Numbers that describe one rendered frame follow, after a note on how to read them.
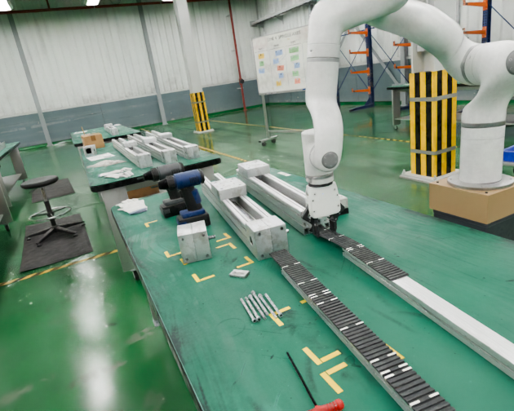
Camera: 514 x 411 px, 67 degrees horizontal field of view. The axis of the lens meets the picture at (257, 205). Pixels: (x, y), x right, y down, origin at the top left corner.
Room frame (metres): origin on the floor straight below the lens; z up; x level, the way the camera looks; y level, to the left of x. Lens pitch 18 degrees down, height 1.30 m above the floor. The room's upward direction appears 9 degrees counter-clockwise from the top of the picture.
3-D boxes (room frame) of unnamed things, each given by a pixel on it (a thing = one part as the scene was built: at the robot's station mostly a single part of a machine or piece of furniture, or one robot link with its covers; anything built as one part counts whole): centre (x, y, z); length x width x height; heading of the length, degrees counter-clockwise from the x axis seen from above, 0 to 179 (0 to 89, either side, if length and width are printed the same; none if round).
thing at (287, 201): (1.59, -0.08, 0.82); 0.80 x 0.10 x 0.09; 16
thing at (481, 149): (1.20, -0.73, 0.96); 0.19 x 0.19 x 0.18
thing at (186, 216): (1.43, 0.28, 0.89); 0.20 x 0.08 x 0.22; 108
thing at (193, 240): (1.16, 0.20, 0.83); 0.11 x 0.10 x 0.10; 99
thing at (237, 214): (1.53, 0.11, 0.82); 0.80 x 0.10 x 0.09; 16
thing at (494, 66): (1.17, -0.74, 1.17); 0.19 x 0.12 x 0.24; 6
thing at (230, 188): (1.53, 0.11, 0.87); 0.16 x 0.11 x 0.07; 16
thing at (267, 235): (1.11, -0.03, 0.83); 0.12 x 0.09 x 0.10; 106
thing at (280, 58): (7.10, -0.90, 0.97); 1.51 x 0.50 x 1.95; 43
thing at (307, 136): (1.14, -0.20, 1.06); 0.09 x 0.08 x 0.13; 7
